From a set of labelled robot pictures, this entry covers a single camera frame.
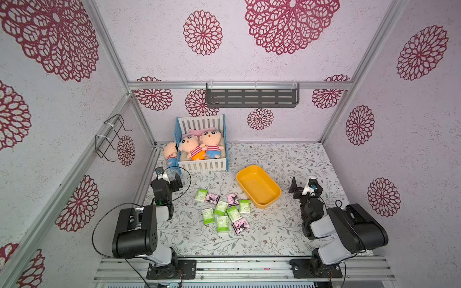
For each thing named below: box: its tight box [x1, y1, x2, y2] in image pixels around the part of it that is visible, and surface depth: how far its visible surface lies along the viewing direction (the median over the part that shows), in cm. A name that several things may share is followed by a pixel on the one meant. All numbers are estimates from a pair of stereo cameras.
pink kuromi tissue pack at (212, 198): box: [205, 192, 221, 205], surface depth 94 cm
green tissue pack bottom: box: [217, 216, 229, 233], surface depth 86 cm
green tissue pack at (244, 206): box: [239, 199, 251, 213], surface depth 91 cm
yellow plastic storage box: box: [236, 165, 283, 209], surface depth 99 cm
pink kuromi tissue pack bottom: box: [231, 217, 250, 234], surface depth 85 cm
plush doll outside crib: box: [162, 141, 179, 170], surface depth 107 cm
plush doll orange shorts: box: [178, 135, 206, 161], surface depth 105 cm
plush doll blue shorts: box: [199, 130, 225, 159], surface depth 105 cm
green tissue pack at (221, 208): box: [214, 200, 229, 216], surface depth 91 cm
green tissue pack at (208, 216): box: [202, 207, 216, 225], surface depth 88 cm
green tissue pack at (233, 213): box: [225, 206, 242, 223], surface depth 89 cm
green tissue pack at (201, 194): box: [194, 188, 209, 202], surface depth 96 cm
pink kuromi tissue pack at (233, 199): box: [226, 192, 239, 207], surface depth 94 cm
